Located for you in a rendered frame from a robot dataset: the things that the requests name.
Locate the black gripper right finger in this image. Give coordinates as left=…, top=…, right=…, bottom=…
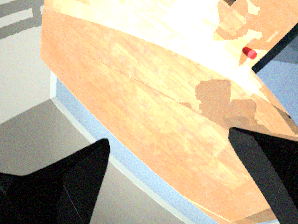
left=227, top=127, right=298, bottom=224

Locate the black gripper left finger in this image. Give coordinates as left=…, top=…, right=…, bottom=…
left=0, top=139, right=110, bottom=224

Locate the red peg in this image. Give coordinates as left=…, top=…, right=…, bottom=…
left=242, top=47, right=258, bottom=59

